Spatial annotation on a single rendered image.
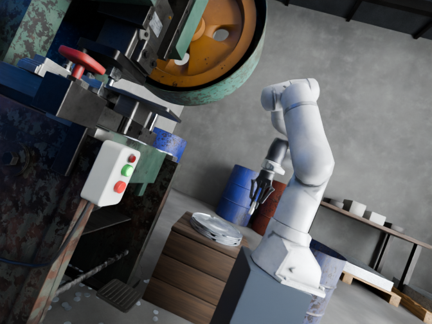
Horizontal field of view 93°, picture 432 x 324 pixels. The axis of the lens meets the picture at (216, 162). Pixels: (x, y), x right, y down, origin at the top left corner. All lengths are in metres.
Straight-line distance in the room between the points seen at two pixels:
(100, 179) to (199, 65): 0.90
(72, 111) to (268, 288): 0.62
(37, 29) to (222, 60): 0.76
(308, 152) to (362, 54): 4.56
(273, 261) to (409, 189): 4.29
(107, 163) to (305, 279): 0.60
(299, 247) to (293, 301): 0.14
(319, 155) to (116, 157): 0.49
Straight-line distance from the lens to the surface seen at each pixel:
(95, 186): 0.50
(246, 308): 0.67
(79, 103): 0.49
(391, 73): 5.15
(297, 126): 0.70
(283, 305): 0.69
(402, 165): 4.79
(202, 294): 1.08
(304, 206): 0.66
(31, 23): 0.94
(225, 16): 1.37
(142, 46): 0.85
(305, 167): 0.59
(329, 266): 1.34
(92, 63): 0.48
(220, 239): 1.06
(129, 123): 0.76
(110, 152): 0.48
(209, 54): 1.26
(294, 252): 0.66
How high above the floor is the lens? 0.66
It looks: 2 degrees up
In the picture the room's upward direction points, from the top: 23 degrees clockwise
